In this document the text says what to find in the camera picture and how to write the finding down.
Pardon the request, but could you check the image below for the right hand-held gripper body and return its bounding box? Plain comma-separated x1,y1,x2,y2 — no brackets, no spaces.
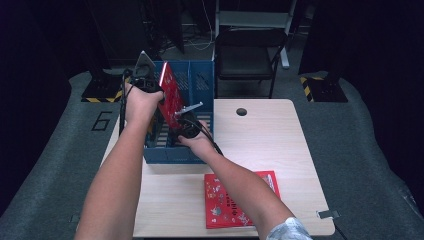
174,101,204,139

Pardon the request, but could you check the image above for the red picture book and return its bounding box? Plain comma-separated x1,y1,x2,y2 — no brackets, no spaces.
203,170,282,230
156,61,188,132

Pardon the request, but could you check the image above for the light patterned sleeve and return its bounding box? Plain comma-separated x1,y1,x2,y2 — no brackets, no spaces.
265,217,313,240

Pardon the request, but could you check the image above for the right hand-held gripper black cable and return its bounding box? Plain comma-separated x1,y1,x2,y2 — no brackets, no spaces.
181,118,224,157

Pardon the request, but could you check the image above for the blue plastic file rack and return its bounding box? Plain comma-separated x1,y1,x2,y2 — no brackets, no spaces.
143,59,215,165

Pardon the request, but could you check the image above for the left hand-held gripper black cable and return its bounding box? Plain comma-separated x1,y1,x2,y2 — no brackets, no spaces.
119,68,135,137

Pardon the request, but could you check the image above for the black folding chair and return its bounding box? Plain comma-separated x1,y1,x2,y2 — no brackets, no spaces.
214,28,289,99

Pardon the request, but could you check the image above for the black stand base striped edge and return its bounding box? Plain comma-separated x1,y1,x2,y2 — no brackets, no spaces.
299,71,349,103
80,68,131,104

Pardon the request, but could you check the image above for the white cable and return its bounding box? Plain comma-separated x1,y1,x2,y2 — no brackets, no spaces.
184,0,215,52

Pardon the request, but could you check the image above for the grey floor carpet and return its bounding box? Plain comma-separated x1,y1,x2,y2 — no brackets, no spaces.
0,71,424,240

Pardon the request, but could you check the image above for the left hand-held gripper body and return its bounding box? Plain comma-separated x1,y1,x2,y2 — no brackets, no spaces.
129,50,164,94

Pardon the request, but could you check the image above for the person's left hand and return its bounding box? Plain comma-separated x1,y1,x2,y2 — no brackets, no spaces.
124,84,165,124

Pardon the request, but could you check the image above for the hand-held gripper black cable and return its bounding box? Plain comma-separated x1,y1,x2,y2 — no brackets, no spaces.
181,118,224,157
119,68,135,137

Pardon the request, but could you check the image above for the person's right hand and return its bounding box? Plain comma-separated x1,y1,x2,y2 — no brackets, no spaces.
176,120,214,160

